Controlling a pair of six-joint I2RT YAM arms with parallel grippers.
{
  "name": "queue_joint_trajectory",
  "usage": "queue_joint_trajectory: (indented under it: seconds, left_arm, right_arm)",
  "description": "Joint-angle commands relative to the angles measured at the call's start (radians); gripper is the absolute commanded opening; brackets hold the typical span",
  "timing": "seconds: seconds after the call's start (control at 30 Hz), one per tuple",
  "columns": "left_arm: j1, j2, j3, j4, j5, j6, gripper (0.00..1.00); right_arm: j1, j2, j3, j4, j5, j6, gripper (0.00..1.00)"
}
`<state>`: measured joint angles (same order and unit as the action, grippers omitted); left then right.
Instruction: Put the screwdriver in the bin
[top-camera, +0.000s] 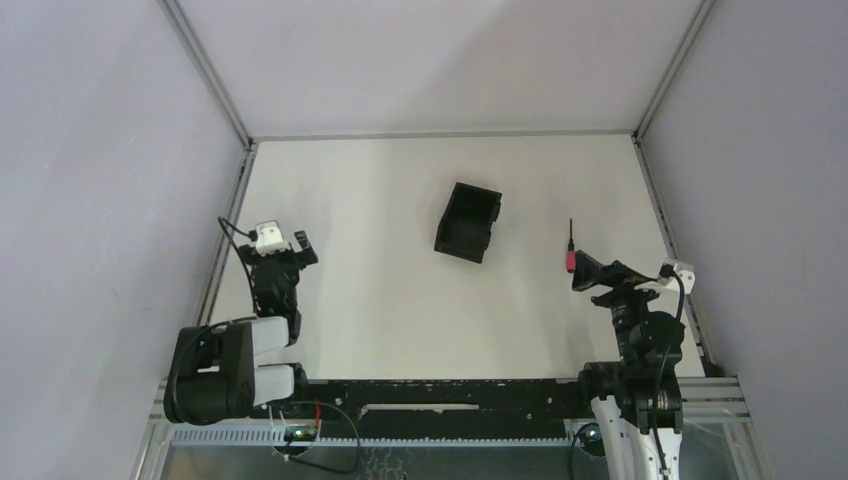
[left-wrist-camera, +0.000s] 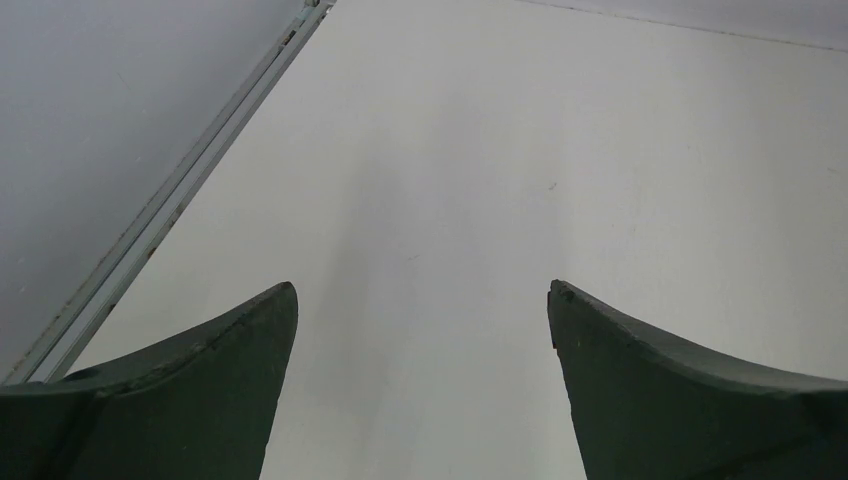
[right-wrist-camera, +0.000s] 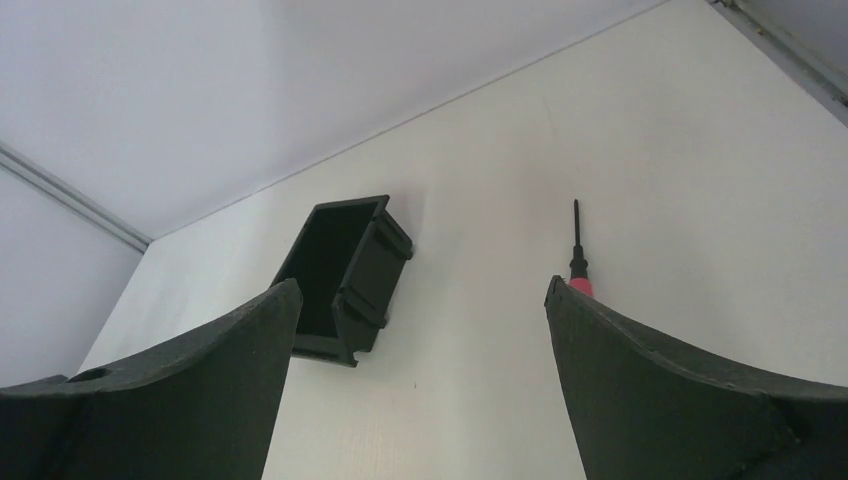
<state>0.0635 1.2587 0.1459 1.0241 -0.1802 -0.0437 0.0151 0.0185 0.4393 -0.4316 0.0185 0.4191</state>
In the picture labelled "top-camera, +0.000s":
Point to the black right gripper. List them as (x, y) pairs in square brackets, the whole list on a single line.
[(589, 272)]

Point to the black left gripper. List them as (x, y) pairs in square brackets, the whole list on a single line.
[(285, 259)]

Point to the red handled screwdriver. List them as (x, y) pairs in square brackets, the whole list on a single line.
[(570, 259)]

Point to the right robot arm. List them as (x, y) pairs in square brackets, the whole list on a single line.
[(636, 400)]

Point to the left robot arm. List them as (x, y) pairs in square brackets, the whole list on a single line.
[(216, 373)]

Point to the black plastic bin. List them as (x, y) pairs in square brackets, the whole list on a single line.
[(465, 228)]

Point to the right circuit board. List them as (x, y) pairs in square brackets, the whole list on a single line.
[(591, 435)]

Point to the circuit board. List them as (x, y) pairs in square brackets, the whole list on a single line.
[(300, 434), (591, 435)]

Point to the left circuit board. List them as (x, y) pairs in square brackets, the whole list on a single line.
[(300, 434)]

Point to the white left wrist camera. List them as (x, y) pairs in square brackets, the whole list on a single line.
[(268, 239)]

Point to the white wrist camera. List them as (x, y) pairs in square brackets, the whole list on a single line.
[(674, 276), (268, 239)]

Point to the aluminium frame rail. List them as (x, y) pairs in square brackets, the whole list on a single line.
[(232, 208)]

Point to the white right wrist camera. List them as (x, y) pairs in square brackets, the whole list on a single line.
[(674, 276)]

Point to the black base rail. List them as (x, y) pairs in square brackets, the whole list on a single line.
[(477, 409)]

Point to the white slotted cable duct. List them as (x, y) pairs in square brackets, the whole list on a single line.
[(264, 436)]

